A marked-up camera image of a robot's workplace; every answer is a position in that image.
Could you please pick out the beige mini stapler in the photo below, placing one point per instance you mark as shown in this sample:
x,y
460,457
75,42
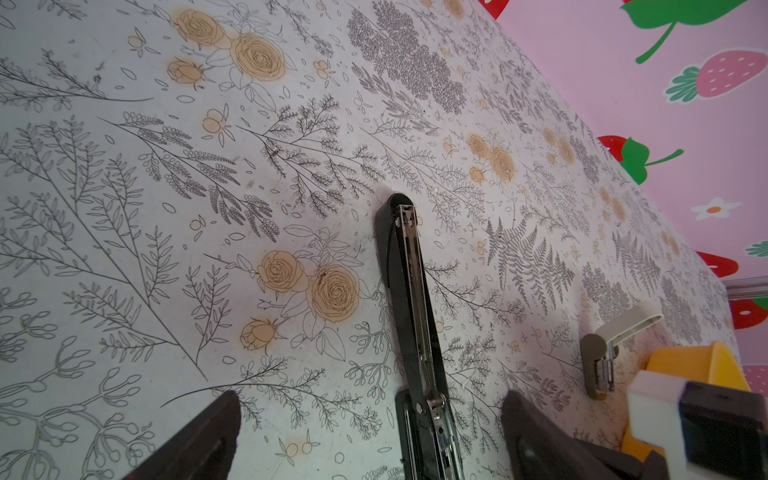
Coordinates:
x,y
600,349

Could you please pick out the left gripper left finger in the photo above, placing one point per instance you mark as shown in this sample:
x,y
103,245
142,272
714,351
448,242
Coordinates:
x,y
202,449

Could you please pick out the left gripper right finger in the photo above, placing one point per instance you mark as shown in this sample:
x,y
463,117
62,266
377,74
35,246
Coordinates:
x,y
539,449

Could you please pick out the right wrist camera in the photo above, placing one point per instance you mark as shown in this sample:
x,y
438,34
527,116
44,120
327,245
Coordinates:
x,y
705,431

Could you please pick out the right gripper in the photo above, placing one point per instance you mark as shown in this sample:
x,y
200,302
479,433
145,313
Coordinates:
x,y
625,466

